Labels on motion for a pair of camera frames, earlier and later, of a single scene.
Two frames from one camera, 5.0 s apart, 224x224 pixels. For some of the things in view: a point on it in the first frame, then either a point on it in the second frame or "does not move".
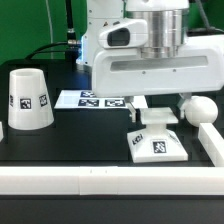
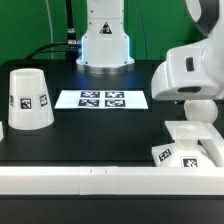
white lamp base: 156,143 → 185,151
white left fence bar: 1,131 does not move
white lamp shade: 29,104 does not move
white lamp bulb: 200,110 does not move
